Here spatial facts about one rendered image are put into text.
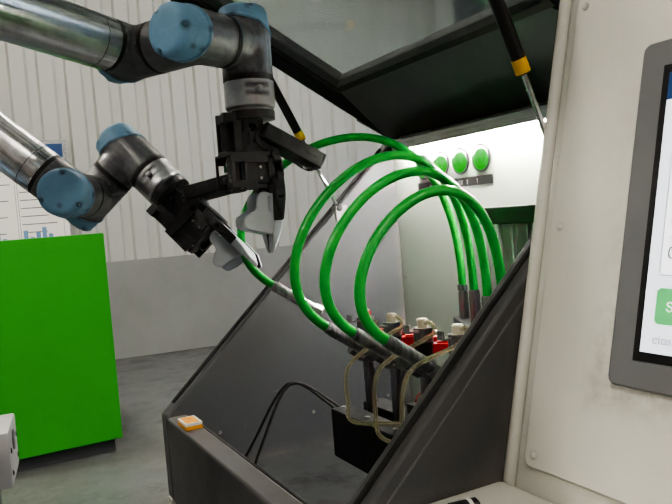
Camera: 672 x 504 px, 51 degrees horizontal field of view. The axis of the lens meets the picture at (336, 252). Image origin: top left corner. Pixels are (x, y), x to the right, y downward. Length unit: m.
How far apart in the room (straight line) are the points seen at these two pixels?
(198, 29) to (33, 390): 3.53
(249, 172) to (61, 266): 3.30
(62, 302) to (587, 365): 3.74
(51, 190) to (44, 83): 6.51
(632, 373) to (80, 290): 3.80
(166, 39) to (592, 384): 0.67
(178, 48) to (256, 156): 0.19
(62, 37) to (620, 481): 0.83
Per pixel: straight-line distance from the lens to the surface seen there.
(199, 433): 1.24
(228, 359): 1.38
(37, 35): 0.99
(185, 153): 7.63
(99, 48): 1.04
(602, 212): 0.79
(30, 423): 4.38
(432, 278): 1.45
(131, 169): 1.26
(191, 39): 0.97
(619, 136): 0.80
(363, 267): 0.84
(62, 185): 1.14
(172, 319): 7.60
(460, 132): 1.30
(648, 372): 0.73
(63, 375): 4.35
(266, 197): 1.05
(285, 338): 1.42
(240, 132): 1.05
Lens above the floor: 1.30
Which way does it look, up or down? 3 degrees down
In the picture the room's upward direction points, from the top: 4 degrees counter-clockwise
